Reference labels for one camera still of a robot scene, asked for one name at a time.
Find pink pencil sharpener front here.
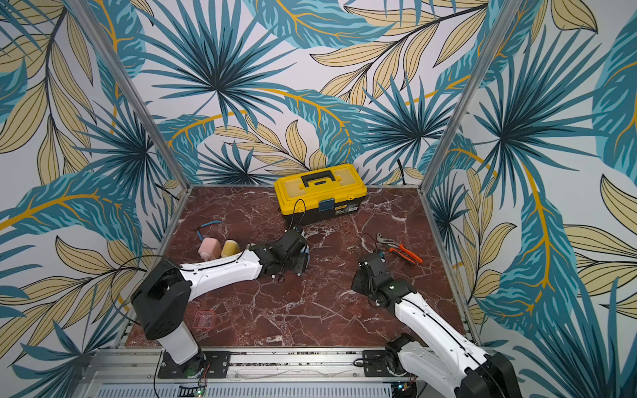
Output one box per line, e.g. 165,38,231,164
198,237,222,261

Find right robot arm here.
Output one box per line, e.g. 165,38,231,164
352,250,522,397

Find aluminium front rail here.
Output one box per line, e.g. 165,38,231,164
74,348,444,397

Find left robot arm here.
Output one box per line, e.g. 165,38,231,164
131,227,310,374

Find pink transparent tray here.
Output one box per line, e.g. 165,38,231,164
193,310,218,331

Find yellow black toolbox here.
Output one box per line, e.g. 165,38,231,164
274,164,368,227

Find orange handled pliers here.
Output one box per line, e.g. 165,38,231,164
376,233,423,265

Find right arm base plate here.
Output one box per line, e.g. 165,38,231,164
358,350,396,377

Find yellow pencil sharpener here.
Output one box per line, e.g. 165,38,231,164
221,240,241,258

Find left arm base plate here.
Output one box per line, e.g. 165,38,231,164
158,350,231,379

